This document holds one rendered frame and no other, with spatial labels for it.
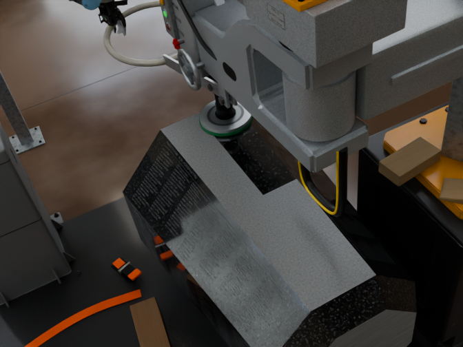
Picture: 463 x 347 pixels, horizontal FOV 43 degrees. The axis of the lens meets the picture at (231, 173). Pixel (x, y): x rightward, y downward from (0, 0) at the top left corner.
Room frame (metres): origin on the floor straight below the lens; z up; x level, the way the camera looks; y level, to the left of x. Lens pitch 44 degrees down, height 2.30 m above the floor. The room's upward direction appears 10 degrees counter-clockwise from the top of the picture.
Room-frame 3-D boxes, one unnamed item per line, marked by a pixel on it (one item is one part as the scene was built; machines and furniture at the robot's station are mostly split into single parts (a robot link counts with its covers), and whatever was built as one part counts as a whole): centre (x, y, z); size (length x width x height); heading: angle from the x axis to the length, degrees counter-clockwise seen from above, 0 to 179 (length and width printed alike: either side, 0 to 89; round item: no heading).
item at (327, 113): (1.24, -0.27, 1.32); 0.19 x 0.19 x 0.20
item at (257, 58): (1.48, -0.16, 1.28); 0.74 x 0.23 x 0.49; 22
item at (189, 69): (1.69, 0.05, 1.18); 0.15 x 0.10 x 0.15; 22
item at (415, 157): (1.43, -0.63, 0.81); 0.20 x 0.10 x 0.05; 116
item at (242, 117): (1.85, -0.02, 0.82); 0.21 x 0.21 x 0.01
